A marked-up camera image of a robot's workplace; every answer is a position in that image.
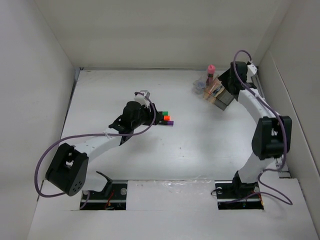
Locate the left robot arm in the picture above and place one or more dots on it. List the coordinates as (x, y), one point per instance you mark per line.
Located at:
(68, 169)

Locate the purple cap highlighter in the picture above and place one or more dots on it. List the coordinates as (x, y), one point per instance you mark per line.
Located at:
(166, 123)

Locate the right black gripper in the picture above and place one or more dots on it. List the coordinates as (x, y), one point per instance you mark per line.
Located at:
(223, 78)

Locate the clear jar purple clips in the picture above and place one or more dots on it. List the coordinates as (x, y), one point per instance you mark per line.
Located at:
(199, 86)

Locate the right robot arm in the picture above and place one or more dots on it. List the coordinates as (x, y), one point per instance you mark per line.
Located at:
(272, 136)

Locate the pink capped bottle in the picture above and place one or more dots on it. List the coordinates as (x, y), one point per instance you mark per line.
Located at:
(210, 74)

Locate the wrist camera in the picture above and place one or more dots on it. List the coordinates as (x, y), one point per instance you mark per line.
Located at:
(142, 97)
(251, 69)

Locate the teal gel pen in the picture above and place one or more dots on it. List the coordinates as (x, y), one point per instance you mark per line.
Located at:
(216, 91)

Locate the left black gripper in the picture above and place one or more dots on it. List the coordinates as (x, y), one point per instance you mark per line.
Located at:
(150, 112)

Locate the orange cap highlighter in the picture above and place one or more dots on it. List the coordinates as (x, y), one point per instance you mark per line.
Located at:
(166, 118)

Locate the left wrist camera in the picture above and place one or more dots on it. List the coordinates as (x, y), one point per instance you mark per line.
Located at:
(142, 97)

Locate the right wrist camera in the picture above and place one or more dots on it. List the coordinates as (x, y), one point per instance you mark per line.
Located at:
(251, 69)

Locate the compartmented organizer tray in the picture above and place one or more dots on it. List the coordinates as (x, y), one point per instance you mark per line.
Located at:
(223, 100)

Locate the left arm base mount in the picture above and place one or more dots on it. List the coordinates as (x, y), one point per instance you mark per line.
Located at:
(115, 200)

